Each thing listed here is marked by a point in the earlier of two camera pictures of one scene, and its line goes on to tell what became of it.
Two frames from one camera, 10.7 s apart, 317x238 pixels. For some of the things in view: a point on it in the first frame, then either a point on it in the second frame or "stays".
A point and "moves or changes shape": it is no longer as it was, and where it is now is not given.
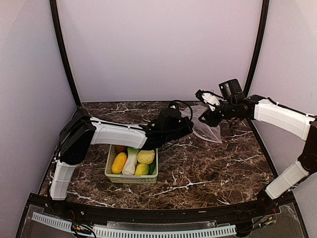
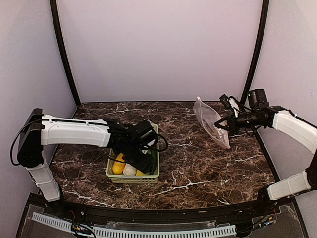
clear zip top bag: [200, 129] moves or changes shape
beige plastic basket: [127, 178] stays
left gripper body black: [175, 134] -> [133, 158]
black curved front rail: [164, 213] stays
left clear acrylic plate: [34, 229] stays
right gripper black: [212, 121] -> [233, 126]
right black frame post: [260, 44] stays
